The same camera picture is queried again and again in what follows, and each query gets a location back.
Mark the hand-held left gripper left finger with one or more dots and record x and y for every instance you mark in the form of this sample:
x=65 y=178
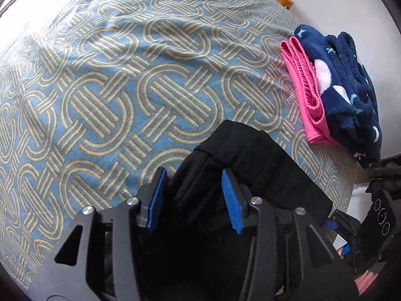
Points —
x=155 y=198

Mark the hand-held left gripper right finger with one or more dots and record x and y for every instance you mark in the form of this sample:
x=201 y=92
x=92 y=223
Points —
x=231 y=201

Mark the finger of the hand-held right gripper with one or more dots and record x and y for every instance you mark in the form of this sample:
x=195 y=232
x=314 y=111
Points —
x=329 y=224
x=344 y=250

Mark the black pants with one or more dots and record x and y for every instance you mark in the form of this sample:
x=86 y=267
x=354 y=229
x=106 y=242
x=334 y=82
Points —
x=250 y=156

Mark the dark cloth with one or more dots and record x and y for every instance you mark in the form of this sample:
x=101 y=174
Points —
x=388 y=171

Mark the blue patterned blanket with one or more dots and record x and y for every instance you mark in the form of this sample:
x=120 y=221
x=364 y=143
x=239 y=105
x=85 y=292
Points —
x=125 y=84

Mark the navy fleece folded garment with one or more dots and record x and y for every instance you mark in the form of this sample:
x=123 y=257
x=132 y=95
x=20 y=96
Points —
x=344 y=100

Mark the pink folded garment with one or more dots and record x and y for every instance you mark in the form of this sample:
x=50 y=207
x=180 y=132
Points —
x=300 y=78

